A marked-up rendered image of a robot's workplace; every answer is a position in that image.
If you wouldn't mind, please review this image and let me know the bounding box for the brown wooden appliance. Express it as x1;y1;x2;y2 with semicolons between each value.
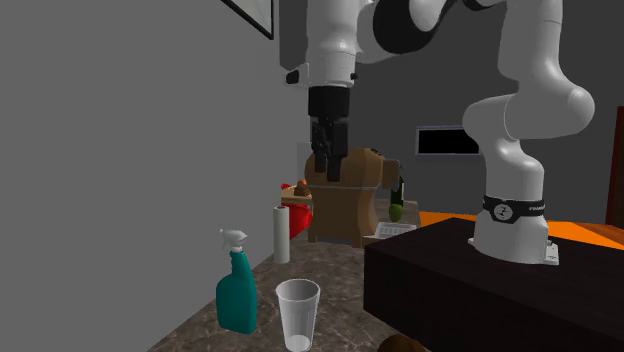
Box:
303;147;402;249

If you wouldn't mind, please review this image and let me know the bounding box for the black framed wall picture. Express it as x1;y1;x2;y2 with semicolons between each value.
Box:
220;0;275;41

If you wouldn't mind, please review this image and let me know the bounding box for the clear plastic cup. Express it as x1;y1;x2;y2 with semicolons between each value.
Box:
274;278;322;352

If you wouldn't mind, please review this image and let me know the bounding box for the red bowl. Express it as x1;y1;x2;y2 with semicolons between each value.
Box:
280;183;314;241

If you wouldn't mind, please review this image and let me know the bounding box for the white paper towel roll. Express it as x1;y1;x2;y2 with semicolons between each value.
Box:
272;204;292;265

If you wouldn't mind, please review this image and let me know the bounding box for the white slatted tray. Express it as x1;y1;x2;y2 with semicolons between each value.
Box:
362;221;418;241

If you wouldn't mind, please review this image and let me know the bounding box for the dark robot stand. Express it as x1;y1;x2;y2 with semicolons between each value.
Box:
362;217;624;352

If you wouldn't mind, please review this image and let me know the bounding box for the brown round object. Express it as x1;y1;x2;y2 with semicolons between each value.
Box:
377;333;431;352

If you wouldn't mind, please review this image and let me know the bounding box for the teal spray bottle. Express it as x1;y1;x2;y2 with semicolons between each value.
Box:
215;227;259;336

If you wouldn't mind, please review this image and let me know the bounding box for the dark green bottle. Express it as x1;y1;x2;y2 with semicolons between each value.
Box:
389;175;406;206

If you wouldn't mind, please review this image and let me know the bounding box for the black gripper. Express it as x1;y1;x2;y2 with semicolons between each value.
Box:
307;85;353;183

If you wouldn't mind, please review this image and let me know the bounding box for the light wooden board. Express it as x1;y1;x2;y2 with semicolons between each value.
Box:
280;186;314;207

